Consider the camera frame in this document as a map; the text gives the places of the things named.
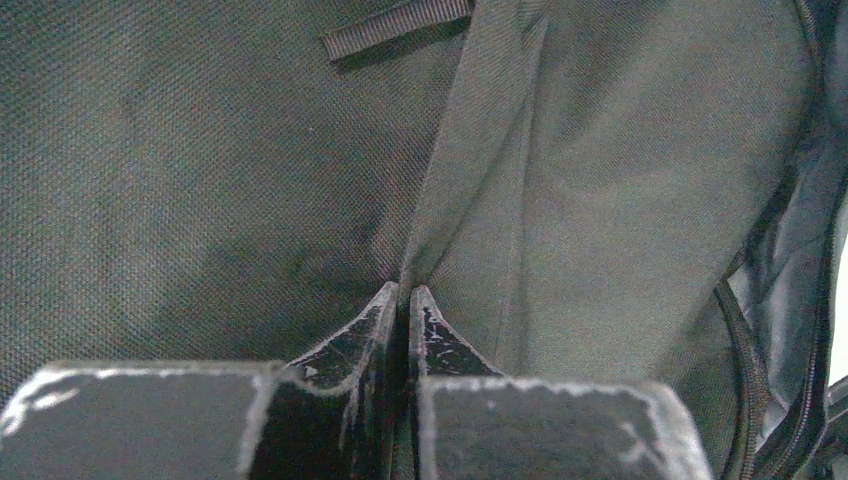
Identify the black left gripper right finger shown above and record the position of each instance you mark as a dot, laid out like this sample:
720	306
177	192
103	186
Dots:
472	421

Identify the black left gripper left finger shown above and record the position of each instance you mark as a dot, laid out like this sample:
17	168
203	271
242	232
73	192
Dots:
325	415

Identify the black student backpack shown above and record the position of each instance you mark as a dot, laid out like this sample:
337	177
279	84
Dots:
602	191

